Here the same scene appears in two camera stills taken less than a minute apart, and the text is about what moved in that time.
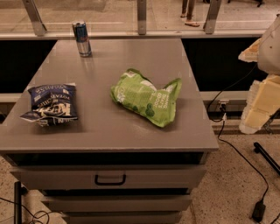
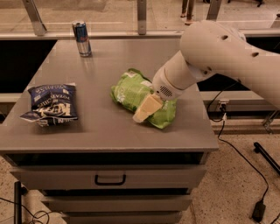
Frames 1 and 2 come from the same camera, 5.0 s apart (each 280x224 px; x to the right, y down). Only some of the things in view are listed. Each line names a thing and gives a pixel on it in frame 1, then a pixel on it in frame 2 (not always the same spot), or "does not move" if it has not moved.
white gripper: x=270 y=51 → x=162 y=86
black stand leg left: x=18 y=192 does not move
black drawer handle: x=109 y=183 does not move
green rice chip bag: x=136 y=93 does not move
